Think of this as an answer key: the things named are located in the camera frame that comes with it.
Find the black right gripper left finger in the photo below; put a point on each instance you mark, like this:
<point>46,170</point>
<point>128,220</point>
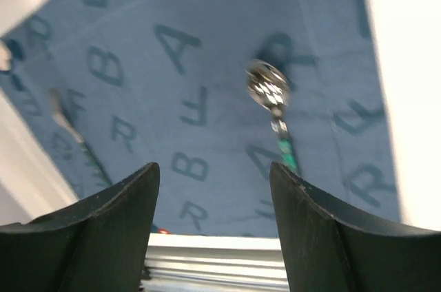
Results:
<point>97,244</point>

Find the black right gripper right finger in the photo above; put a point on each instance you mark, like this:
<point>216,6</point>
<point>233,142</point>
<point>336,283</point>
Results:
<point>329,245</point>

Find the fork with teal handle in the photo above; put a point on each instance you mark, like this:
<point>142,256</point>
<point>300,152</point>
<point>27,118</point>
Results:
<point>59,116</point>

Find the spoon with teal handle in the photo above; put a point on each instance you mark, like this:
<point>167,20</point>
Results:
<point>269,87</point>

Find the blue lettered cloth placemat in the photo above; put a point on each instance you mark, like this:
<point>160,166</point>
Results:
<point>164,81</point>

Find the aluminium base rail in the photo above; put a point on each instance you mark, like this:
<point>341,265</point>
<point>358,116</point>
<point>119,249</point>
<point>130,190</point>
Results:
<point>213,263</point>

